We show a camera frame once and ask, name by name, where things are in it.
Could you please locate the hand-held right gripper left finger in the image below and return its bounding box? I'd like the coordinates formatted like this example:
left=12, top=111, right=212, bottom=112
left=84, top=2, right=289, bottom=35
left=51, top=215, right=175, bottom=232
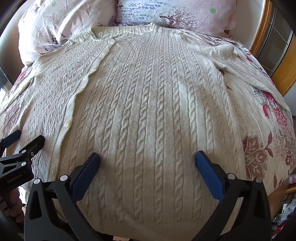
left=24, top=152, right=109, bottom=241

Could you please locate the cream cable-knit cardigan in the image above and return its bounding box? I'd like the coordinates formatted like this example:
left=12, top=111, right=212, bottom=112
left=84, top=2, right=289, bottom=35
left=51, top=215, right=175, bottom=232
left=0, top=23, right=292, bottom=235

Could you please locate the floral bed sheet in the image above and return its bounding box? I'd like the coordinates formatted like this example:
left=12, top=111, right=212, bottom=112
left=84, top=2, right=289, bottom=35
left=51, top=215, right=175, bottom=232
left=0, top=30, right=296, bottom=209

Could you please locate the pink sprig-print pillow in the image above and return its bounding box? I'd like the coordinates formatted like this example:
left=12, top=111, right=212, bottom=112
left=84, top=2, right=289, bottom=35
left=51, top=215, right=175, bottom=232
left=18, top=0, right=119, bottom=66

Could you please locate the wooden bed frame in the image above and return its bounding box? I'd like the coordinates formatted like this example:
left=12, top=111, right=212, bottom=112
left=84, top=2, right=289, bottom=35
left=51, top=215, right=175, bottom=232
left=269, top=176, right=296, bottom=218

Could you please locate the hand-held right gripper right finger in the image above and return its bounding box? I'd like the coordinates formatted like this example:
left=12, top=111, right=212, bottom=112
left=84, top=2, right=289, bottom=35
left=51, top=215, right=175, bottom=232
left=192, top=151, right=271, bottom=241

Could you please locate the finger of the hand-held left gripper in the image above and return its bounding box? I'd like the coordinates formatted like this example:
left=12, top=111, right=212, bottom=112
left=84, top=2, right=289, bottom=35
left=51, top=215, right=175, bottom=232
left=0, top=130, right=22, bottom=151
left=0, top=135, right=46, bottom=173

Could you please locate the person's left hand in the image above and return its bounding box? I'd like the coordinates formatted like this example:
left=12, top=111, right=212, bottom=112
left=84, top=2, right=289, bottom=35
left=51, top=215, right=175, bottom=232
left=9, top=188, right=25, bottom=221

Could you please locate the wooden bed frame edge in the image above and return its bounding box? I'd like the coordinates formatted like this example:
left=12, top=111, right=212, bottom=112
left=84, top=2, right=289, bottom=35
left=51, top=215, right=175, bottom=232
left=251, top=0, right=296, bottom=98

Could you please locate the blue lavender-print pillow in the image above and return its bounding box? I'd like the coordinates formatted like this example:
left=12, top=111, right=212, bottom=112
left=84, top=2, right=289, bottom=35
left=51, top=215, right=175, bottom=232
left=117, top=0, right=237, bottom=39

